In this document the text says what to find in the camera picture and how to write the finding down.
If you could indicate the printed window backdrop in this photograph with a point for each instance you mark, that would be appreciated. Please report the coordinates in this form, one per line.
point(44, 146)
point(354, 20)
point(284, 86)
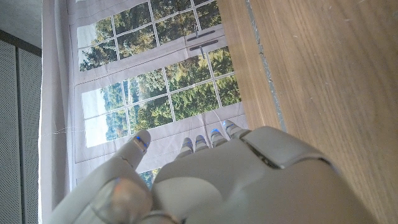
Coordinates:
point(140, 71)

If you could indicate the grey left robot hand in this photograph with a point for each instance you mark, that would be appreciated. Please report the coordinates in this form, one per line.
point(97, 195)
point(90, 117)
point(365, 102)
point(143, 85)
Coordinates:
point(248, 186)

